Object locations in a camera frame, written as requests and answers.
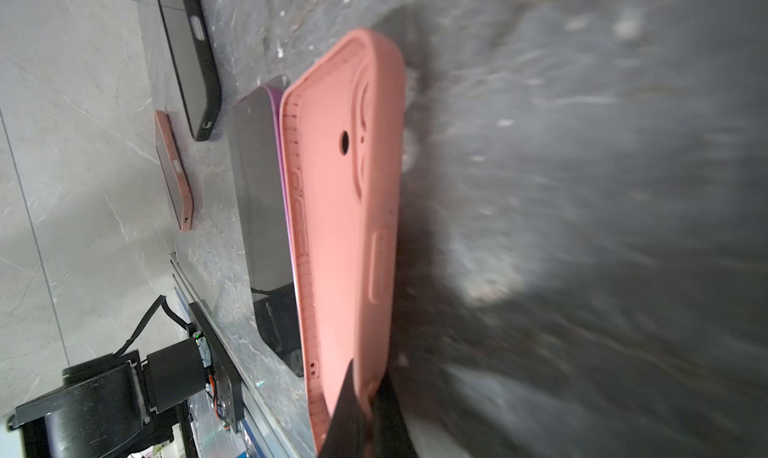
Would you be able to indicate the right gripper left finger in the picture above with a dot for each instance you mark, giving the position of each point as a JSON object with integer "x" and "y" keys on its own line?
{"x": 347, "y": 434}

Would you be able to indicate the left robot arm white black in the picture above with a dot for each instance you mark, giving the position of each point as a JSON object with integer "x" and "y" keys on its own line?
{"x": 122, "y": 403}

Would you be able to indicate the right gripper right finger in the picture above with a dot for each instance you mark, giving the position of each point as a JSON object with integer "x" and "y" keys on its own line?
{"x": 389, "y": 435}

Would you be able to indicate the small phone pink case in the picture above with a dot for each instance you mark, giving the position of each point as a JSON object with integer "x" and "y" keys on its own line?
{"x": 179, "y": 191}

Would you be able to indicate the black phone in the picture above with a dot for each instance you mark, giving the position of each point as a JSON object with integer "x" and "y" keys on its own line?
{"x": 194, "y": 64}

